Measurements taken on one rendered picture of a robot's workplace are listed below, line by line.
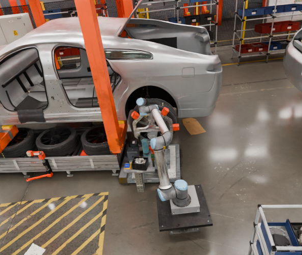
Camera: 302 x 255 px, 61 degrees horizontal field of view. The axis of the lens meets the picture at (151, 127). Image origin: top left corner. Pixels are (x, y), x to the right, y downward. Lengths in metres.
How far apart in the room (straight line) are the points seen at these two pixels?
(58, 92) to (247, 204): 3.10
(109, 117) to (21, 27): 4.80
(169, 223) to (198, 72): 1.98
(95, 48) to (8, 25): 4.94
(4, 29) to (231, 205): 6.69
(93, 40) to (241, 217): 2.76
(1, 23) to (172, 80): 5.31
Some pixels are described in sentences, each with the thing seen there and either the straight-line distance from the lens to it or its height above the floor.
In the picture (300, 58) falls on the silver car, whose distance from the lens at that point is 4.79.
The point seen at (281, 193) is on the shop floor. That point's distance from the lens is 4.00.
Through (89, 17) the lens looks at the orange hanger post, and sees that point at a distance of 2.99.
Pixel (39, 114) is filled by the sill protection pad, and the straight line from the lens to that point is 4.44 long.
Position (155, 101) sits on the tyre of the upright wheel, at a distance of 3.53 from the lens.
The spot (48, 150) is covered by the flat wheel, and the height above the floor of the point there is 0.47.
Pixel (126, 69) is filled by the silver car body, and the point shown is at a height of 1.58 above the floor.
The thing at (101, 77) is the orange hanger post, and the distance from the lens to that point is 3.17.
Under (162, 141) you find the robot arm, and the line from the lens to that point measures 2.74.
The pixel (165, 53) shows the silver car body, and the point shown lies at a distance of 3.58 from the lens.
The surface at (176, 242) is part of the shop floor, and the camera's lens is 3.34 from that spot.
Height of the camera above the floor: 2.84
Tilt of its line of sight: 34 degrees down
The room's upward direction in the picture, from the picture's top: 7 degrees counter-clockwise
